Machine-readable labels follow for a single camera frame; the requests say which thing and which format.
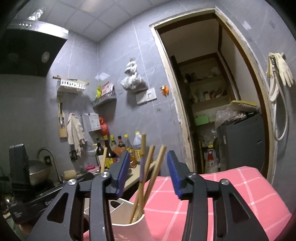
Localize white rubber gloves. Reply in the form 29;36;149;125
266;52;294;87

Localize plastic bag on wall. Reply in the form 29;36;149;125
120;59;147;92

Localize black range hood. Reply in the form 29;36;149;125
1;19;69;77

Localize dark grey cabinet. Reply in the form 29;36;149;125
217;113;265;171

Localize hanging white towel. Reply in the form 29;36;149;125
66;113;87;157

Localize dark soy sauce bottle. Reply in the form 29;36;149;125
103;135;117;169

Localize green box on shelf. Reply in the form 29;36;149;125
194;115;209;126

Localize wall power socket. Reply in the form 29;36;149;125
146;88;157;101

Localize clear oil jug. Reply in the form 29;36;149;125
132;131;142;163

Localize purple banded chopstick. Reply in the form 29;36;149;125
136;133;146;220
129;145;155;223

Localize orange wall hook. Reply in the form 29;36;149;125
160;85;169;96

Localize white wall rack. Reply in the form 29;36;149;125
53;76;89;93

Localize pink checked tablecloth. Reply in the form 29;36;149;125
83;165;293;241

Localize white plastic utensil holder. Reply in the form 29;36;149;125
83;197;156;241

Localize metal wok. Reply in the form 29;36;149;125
29;160;51;186

